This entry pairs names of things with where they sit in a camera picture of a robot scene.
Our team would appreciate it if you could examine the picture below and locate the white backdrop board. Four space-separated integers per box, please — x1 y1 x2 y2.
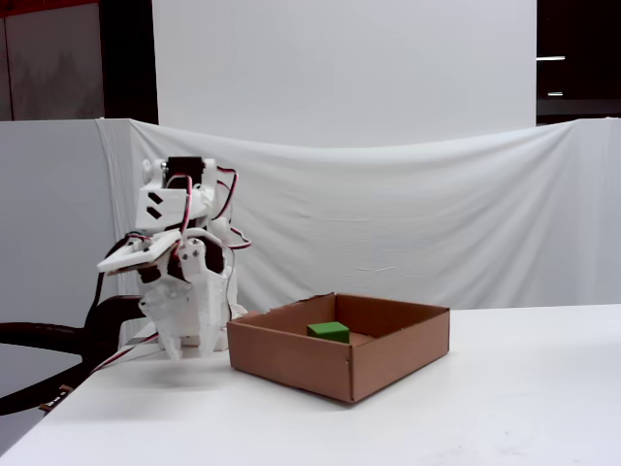
151 0 539 150

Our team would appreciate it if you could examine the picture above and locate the brown cardboard box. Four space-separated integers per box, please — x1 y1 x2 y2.
226 291 451 404

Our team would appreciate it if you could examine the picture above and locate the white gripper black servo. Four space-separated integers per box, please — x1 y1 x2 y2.
138 232 229 361

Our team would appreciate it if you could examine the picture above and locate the small brown table clamp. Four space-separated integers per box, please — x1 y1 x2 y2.
38 383 74 414

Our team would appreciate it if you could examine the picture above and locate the white draped cloth sheet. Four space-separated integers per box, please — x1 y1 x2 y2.
95 116 621 322

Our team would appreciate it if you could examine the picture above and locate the grey partition panel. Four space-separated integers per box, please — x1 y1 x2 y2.
0 118 120 341

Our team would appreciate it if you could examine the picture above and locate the black chair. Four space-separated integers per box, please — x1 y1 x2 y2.
0 293 147 416

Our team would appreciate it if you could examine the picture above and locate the white five-joint robot arm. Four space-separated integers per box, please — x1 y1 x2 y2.
134 154 249 350

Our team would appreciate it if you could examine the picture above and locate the green cube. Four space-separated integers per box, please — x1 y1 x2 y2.
307 321 350 345

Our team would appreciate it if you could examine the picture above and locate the white wrist camera mount plate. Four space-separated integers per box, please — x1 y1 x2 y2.
96 230 183 276

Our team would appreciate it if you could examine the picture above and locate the brown cabinet door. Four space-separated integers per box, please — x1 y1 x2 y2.
0 4 106 122

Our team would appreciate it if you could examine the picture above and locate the red white black servo cable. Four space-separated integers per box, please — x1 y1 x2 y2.
162 175 195 244
214 164 253 251
89 332 161 375

